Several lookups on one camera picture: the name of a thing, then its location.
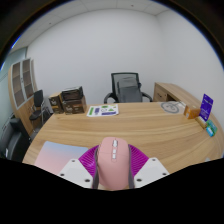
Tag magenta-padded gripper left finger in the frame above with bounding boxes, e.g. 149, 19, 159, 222
57, 144, 101, 190

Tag wooden card stand block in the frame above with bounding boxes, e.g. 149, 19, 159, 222
195, 115, 208, 129

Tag black visitor chair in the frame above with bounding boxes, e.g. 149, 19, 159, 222
28, 89, 52, 128

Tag large brown cardboard box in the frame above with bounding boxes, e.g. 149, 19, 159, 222
61, 95, 88, 115

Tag black box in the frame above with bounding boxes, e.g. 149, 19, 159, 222
60, 85, 84, 102

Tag pink computer mouse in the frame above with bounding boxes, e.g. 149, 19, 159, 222
96, 136, 132, 191

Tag small green box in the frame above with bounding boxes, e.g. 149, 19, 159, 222
206, 119, 219, 134

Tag wooden glass-door cabinet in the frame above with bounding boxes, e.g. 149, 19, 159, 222
7, 57, 39, 128

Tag pink-blue gradient mouse pad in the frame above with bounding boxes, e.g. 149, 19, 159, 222
34, 140, 90, 176

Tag small brown cardboard box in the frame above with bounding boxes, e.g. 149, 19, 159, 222
48, 92, 65, 115

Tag printed paper sheet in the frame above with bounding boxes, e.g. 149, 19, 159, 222
86, 104, 120, 118

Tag orange-brown box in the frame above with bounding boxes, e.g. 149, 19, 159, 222
183, 104, 202, 120

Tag black leather armchair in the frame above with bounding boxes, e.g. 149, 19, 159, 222
0, 116, 33, 163

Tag purple sign card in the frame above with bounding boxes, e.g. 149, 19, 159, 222
199, 93, 215, 122

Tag wooden side desk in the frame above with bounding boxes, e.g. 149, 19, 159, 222
153, 82, 203, 109

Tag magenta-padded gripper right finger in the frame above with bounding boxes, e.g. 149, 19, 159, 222
128, 143, 171, 190

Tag black mesh office chair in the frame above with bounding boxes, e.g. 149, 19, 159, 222
103, 71, 153, 104

